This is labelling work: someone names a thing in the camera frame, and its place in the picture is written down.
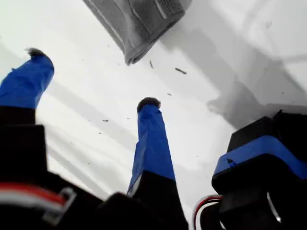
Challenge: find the red white arm wire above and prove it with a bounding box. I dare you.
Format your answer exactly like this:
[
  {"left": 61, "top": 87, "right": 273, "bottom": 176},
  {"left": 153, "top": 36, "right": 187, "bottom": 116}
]
[{"left": 193, "top": 194, "right": 223, "bottom": 230}]

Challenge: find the grey striped towel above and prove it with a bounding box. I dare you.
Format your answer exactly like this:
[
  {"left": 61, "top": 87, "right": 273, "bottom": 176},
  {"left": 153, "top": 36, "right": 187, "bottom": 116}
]
[{"left": 83, "top": 0, "right": 193, "bottom": 67}]

